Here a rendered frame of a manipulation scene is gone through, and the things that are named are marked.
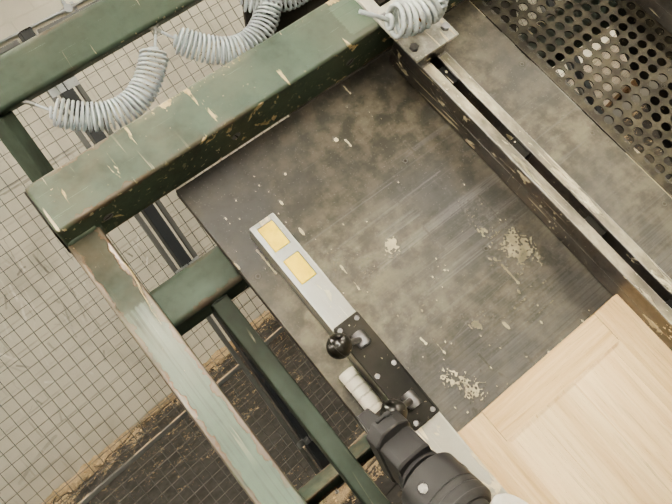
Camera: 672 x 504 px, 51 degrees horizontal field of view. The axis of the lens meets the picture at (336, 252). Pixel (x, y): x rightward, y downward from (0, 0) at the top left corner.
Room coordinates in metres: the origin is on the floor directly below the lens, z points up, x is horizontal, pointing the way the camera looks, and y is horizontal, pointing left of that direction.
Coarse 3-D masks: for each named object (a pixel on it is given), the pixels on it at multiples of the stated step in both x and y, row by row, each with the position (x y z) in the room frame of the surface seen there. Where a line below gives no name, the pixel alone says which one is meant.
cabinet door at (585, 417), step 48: (576, 336) 1.02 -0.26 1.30; (624, 336) 1.01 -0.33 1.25; (528, 384) 0.98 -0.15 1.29; (576, 384) 0.98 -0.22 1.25; (624, 384) 0.97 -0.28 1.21; (480, 432) 0.95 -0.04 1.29; (528, 432) 0.94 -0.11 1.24; (576, 432) 0.94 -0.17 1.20; (624, 432) 0.93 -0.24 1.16; (528, 480) 0.90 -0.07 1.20; (576, 480) 0.90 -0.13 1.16; (624, 480) 0.89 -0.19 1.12
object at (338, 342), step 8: (336, 336) 0.93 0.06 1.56; (344, 336) 0.93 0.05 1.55; (352, 336) 1.02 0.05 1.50; (360, 336) 1.01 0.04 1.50; (328, 344) 0.93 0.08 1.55; (336, 344) 0.92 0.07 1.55; (344, 344) 0.92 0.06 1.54; (352, 344) 0.97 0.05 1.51; (360, 344) 1.01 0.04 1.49; (328, 352) 0.93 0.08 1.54; (336, 352) 0.92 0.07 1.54; (344, 352) 0.92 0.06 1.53
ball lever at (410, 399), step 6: (402, 396) 0.96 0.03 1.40; (408, 396) 0.96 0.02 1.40; (414, 396) 0.95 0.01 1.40; (390, 402) 0.87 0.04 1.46; (396, 402) 0.87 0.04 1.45; (402, 402) 0.87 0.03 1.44; (408, 402) 0.93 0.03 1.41; (414, 402) 0.95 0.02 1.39; (420, 402) 0.95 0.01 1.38; (384, 408) 0.87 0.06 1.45; (390, 408) 0.86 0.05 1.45; (396, 408) 0.86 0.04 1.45; (402, 408) 0.86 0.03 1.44; (414, 408) 0.95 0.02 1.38; (402, 414) 0.86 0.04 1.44
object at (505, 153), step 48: (432, 48) 1.25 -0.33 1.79; (432, 96) 1.29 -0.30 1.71; (480, 96) 1.23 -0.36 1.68; (480, 144) 1.22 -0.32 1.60; (528, 144) 1.17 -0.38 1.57; (528, 192) 1.15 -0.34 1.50; (576, 192) 1.11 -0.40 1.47; (576, 240) 1.09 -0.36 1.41; (624, 240) 1.05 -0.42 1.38; (624, 288) 1.03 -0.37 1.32
